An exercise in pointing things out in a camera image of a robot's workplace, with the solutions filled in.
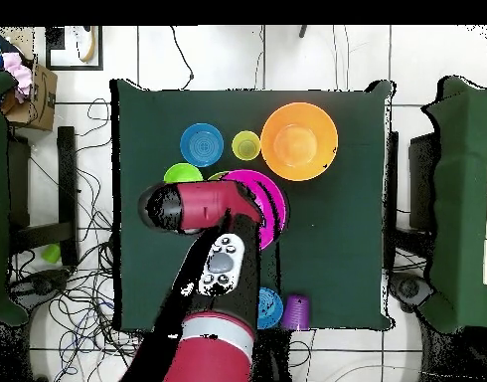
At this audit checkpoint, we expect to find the large pink plastic bowl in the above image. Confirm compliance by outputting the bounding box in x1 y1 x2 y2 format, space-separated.
221 168 288 252

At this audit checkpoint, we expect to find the yellow plastic cup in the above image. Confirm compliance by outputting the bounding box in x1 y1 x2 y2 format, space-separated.
231 129 262 162

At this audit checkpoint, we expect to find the small green plastic bowl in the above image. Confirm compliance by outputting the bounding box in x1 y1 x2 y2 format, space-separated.
162 162 205 185

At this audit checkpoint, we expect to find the orange plastic bowl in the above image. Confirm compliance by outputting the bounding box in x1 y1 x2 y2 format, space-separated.
259 101 340 183

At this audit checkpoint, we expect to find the blue plastic bowl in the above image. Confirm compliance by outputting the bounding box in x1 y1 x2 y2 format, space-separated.
179 121 226 168
257 286 285 330

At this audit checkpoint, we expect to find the purple plastic cup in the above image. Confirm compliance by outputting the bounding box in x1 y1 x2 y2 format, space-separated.
281 293 311 331

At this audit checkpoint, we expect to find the dark green table cloth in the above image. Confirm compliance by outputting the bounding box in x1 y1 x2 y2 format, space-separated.
109 78 396 332

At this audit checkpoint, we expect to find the black metal stand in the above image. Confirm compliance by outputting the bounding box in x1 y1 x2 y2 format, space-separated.
6 125 80 267

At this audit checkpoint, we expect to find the black box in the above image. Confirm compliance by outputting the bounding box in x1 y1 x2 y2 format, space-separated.
408 132 441 232

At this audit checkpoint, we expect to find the grey black base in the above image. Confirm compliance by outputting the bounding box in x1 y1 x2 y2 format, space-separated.
390 274 433 312

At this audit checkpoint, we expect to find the green cup on floor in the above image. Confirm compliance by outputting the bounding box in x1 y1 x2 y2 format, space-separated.
41 243 62 265

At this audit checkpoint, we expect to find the black base with knob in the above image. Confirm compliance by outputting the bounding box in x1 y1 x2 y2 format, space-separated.
8 269 72 304

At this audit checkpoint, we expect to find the brown cardboard box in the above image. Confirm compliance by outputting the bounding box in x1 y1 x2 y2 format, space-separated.
0 55 59 132

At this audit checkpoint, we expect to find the person's foot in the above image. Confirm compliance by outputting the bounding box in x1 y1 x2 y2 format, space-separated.
66 26 97 64

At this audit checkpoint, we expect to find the pink cloth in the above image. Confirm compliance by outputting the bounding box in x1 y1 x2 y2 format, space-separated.
1 52 33 103

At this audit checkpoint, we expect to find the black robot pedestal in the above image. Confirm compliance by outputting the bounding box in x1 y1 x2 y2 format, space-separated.
251 328 293 382

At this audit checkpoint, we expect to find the tangle of floor cables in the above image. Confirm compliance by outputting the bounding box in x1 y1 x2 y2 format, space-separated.
8 97 149 382

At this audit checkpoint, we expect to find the black floor cable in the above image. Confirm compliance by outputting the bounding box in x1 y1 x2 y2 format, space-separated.
170 26 196 92

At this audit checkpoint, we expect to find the black square frame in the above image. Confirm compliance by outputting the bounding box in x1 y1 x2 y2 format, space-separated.
45 26 104 72

